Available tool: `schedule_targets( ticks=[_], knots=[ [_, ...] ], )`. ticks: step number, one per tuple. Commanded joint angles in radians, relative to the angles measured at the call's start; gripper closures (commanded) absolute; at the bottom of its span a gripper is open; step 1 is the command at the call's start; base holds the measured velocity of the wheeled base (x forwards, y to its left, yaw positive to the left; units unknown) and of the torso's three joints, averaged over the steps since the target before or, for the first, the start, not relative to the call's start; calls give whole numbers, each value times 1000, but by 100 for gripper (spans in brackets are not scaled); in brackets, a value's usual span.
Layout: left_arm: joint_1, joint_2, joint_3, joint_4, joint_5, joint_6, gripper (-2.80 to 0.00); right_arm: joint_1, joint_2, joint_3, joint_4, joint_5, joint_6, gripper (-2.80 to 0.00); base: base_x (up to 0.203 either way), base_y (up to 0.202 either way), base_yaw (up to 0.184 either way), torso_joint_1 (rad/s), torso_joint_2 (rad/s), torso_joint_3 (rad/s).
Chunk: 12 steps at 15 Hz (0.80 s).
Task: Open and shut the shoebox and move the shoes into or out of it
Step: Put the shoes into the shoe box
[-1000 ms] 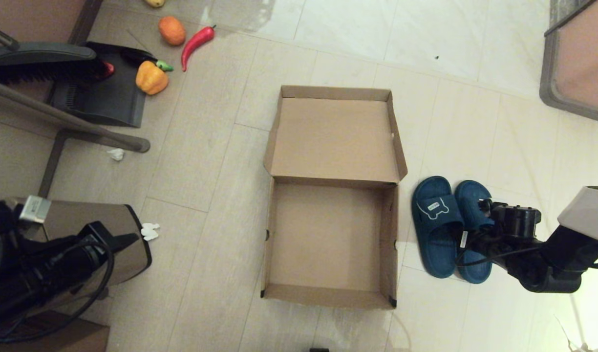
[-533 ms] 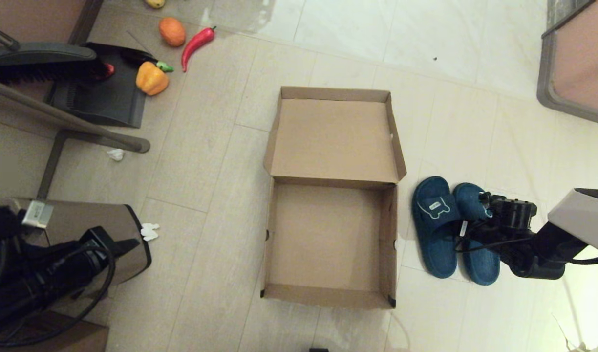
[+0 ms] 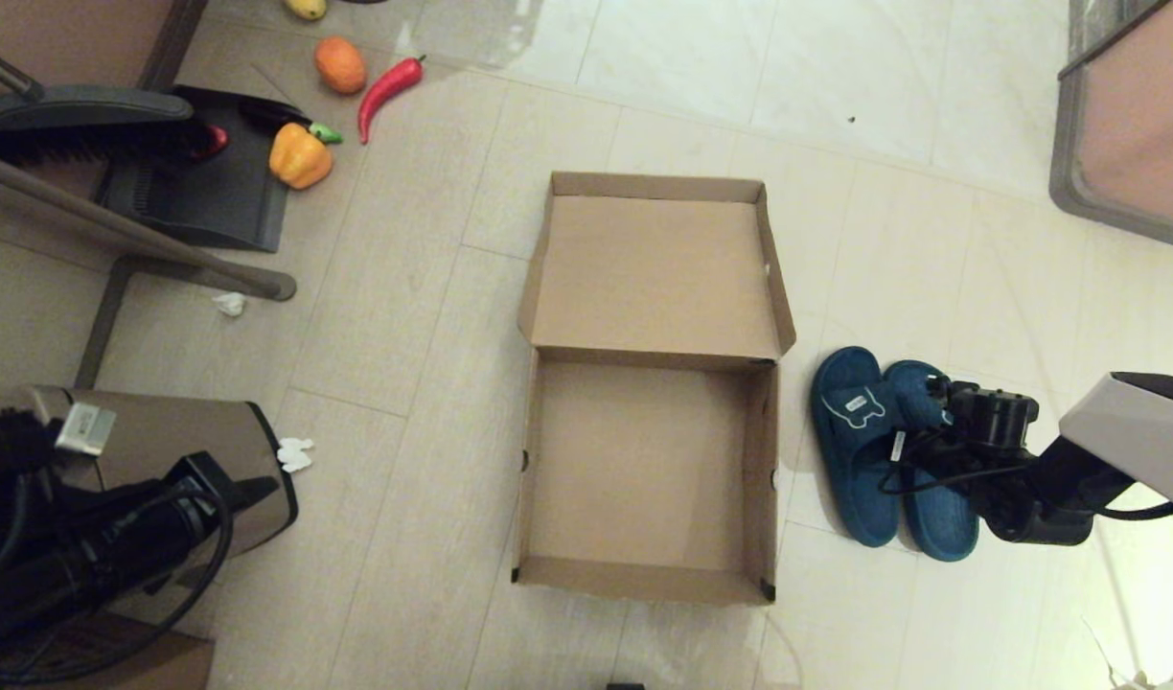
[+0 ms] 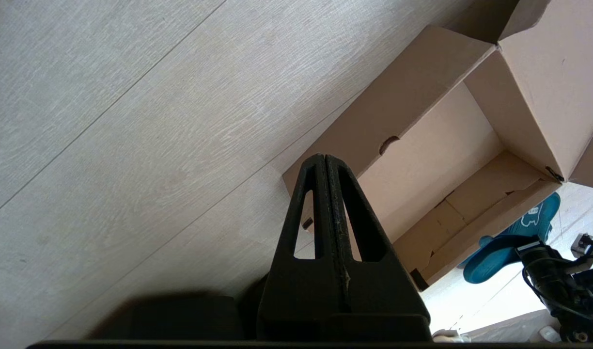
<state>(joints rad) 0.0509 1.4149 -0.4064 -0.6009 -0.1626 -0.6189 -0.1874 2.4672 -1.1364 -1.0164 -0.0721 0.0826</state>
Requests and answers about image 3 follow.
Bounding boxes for blue slipper bone print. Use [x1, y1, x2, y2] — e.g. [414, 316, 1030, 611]
[810, 346, 904, 549]
[884, 359, 982, 563]

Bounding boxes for brown cardboard shoe box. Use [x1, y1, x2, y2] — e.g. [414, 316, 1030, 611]
[512, 171, 798, 607]

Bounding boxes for brown trash bin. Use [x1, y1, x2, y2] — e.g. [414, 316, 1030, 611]
[21, 386, 300, 559]

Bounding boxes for brown cardboard carton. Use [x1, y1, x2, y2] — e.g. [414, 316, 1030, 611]
[0, 613, 217, 690]

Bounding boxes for dark metal furniture leg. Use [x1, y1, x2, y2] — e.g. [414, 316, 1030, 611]
[76, 254, 137, 391]

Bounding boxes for brown furniture bar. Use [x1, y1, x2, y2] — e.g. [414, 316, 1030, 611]
[0, 151, 298, 302]

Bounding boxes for black plastic dustpan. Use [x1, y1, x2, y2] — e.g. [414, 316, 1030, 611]
[93, 84, 311, 254]

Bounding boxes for orange bell pepper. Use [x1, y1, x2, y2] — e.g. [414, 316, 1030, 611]
[267, 121, 334, 190]

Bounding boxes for dark eggplant with green stem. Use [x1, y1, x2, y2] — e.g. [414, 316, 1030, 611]
[237, 99, 344, 145]

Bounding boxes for grey broom with black bristles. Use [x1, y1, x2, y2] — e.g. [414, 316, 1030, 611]
[0, 43, 214, 169]

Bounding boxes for red chili pepper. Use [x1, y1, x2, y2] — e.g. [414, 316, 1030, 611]
[356, 53, 426, 145]

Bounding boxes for orange round fruit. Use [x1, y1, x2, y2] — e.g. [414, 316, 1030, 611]
[312, 35, 368, 96]

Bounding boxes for brown wooden cabinet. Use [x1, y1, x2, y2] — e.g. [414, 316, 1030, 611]
[0, 0, 209, 97]

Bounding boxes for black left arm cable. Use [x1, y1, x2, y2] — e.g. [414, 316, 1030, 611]
[0, 470, 235, 686]

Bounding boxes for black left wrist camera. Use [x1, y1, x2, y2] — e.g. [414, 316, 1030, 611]
[0, 402, 118, 480]

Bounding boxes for brown table with grey frame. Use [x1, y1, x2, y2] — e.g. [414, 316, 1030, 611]
[1048, 0, 1173, 255]

